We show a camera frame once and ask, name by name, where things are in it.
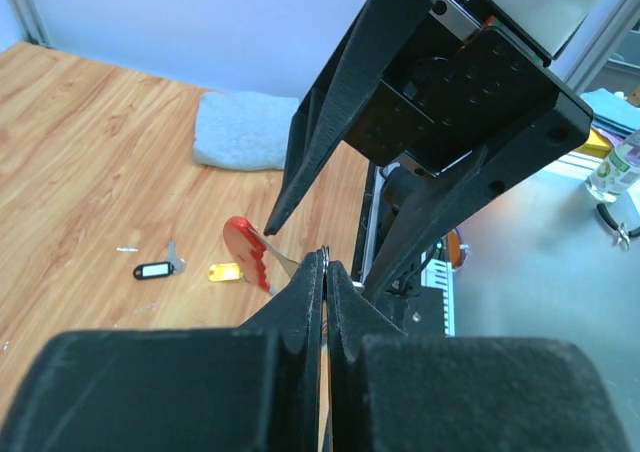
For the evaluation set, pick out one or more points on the clear plastic bottle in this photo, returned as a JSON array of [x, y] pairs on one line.
[[618, 171]]

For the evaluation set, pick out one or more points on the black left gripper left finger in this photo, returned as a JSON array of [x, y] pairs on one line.
[[254, 387]]

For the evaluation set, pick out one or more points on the black handled pliers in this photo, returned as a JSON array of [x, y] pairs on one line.
[[624, 236]]

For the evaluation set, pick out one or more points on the grey foam pad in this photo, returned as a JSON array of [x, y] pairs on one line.
[[242, 131]]

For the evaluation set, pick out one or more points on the key with yellow tag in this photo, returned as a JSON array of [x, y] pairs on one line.
[[224, 272]]

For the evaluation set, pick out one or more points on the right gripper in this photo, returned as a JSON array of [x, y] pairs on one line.
[[427, 83]]

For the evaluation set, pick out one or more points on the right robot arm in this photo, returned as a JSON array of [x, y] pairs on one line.
[[550, 2]]

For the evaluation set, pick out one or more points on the key with black tag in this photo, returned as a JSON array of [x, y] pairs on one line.
[[172, 265]]

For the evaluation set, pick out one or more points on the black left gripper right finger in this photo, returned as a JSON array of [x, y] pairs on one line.
[[394, 392]]

